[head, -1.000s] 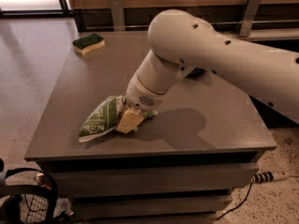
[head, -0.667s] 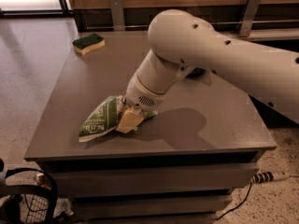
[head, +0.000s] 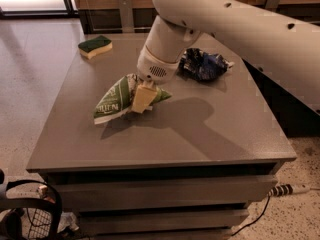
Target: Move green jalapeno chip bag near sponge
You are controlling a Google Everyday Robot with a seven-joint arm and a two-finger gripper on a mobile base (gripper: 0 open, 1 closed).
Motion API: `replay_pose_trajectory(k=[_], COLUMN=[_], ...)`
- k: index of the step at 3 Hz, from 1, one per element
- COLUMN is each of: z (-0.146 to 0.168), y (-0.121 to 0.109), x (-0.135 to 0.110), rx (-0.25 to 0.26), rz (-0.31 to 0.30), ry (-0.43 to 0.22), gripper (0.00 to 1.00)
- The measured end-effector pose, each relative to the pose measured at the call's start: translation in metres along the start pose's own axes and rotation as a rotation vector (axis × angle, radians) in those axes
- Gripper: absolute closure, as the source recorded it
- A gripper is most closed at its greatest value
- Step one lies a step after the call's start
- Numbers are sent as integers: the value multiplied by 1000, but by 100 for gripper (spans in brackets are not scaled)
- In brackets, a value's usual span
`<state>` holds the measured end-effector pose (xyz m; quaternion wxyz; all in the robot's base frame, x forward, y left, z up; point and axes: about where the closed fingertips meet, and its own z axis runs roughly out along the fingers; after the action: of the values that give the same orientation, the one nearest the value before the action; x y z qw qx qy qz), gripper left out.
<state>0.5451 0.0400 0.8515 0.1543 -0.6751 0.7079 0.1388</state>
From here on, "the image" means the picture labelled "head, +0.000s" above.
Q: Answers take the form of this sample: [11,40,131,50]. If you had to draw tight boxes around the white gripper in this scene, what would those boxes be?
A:
[132,46,178,113]

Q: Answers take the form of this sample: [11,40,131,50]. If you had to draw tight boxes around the green jalapeno chip bag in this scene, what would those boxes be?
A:
[93,73,171,124]

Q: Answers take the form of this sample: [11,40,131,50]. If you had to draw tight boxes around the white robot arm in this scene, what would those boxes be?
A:
[137,0,320,112]

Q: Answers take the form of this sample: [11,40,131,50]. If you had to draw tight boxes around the blue crumpled chip bag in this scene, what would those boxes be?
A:
[178,48,234,82]

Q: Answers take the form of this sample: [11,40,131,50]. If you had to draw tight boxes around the green and yellow sponge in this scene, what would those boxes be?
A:
[78,35,113,59]

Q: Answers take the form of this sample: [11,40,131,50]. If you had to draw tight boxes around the grey drawer cabinet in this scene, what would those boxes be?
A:
[27,34,295,240]

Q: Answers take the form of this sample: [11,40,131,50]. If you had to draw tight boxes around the upper grey drawer front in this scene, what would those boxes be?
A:
[57,175,277,211]

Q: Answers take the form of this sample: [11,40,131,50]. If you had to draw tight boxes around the grey drawer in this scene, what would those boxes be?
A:
[57,175,277,211]
[80,209,248,235]

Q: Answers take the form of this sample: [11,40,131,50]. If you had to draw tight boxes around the lower grey drawer front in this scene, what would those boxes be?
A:
[80,209,248,235]

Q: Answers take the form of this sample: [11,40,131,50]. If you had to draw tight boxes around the left metal bracket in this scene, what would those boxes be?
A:
[118,0,134,33]

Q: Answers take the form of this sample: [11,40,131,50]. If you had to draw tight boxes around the metal bracket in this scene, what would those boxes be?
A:
[264,0,280,11]
[118,0,134,33]

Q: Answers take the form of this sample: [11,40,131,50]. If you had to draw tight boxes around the right metal bracket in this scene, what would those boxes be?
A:
[264,0,280,11]

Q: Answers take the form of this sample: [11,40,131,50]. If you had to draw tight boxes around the black power cable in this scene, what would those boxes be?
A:
[230,194,272,237]

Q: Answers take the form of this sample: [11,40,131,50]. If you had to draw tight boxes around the black wire basket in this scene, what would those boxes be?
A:
[0,180,62,240]

